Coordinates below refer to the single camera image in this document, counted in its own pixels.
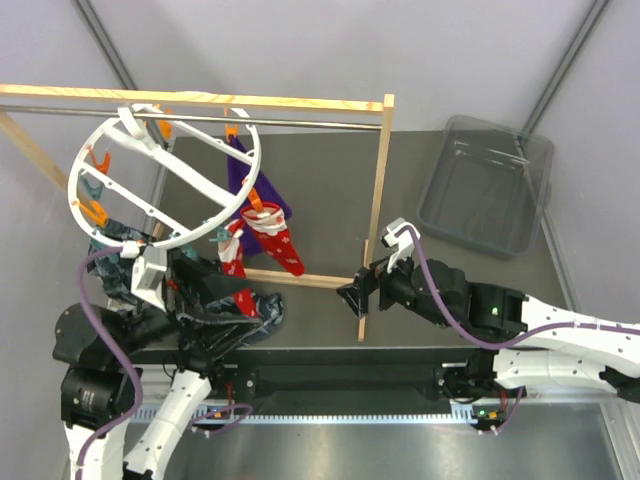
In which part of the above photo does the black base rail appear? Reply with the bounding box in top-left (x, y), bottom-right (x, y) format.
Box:
top-left (164, 344), bottom-right (526, 421)

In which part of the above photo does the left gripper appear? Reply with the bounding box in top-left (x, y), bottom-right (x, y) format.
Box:
top-left (109, 247), bottom-right (264, 358)

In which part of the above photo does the orange clip left rim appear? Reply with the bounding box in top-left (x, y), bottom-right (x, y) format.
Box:
top-left (73, 200), bottom-right (109, 227)

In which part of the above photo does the grey plastic bin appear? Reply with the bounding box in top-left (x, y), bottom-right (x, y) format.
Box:
top-left (416, 115), bottom-right (554, 259)

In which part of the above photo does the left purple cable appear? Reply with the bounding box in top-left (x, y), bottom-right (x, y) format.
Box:
top-left (74, 244), bottom-right (254, 480)

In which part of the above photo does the orange clip right bar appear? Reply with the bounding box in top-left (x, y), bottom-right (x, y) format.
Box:
top-left (157, 120), bottom-right (173, 141)

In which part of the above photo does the white round clip hanger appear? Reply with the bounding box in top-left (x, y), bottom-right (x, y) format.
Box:
top-left (67, 102), bottom-right (262, 250)

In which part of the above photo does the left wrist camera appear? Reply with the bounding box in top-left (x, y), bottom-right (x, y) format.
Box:
top-left (120, 241), bottom-right (168, 312)

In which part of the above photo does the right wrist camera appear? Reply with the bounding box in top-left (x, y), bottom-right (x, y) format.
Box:
top-left (381, 217), bottom-right (420, 273)

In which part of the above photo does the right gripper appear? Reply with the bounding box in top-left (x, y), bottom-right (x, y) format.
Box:
top-left (337, 243), bottom-right (453, 329)

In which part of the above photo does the orange clip top rim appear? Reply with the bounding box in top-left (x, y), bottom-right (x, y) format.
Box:
top-left (88, 146), bottom-right (112, 175)

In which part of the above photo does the orange clip holding purple sock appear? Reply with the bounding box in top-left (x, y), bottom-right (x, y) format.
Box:
top-left (224, 108), bottom-right (239, 143)

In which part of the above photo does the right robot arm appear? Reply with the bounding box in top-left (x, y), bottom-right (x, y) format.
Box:
top-left (336, 258), bottom-right (639, 403)

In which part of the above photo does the red snowflake sock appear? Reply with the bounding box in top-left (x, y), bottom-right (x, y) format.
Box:
top-left (217, 219), bottom-right (261, 319)
top-left (240, 202), bottom-right (305, 277)

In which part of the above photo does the wooden clothes rack frame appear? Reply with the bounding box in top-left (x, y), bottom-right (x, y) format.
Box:
top-left (0, 83), bottom-right (396, 343)

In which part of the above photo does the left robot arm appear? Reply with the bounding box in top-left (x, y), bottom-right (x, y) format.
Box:
top-left (52, 247), bottom-right (283, 479)

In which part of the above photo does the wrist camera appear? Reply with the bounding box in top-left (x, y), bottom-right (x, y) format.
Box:
top-left (381, 217), bottom-right (420, 273)
top-left (120, 241), bottom-right (168, 312)

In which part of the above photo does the dark shark print cloth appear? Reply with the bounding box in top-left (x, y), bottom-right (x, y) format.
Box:
top-left (87, 247), bottom-right (284, 346)

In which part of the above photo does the metal rack rod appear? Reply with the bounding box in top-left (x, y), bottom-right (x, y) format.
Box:
top-left (1, 104), bottom-right (382, 131)

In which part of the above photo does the teal clip front left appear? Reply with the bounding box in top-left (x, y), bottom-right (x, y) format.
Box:
top-left (88, 221), bottom-right (126, 254)

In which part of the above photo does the orange front clip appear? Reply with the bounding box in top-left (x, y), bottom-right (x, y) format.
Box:
top-left (248, 188), bottom-right (264, 212)

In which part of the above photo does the purple sock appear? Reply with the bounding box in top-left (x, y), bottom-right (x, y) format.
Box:
top-left (225, 137), bottom-right (294, 259)

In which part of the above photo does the teal clip front rim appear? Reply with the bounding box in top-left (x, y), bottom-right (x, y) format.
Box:
top-left (208, 227), bottom-right (232, 243)

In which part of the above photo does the purple cable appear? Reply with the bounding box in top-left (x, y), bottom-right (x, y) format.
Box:
top-left (74, 244), bottom-right (254, 480)
top-left (404, 224), bottom-right (640, 436)

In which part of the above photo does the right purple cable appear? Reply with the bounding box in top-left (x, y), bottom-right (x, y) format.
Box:
top-left (404, 224), bottom-right (640, 436)

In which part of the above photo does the orange clip rim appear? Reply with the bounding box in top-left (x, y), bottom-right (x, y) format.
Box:
top-left (73, 200), bottom-right (109, 227)
top-left (88, 146), bottom-right (112, 175)

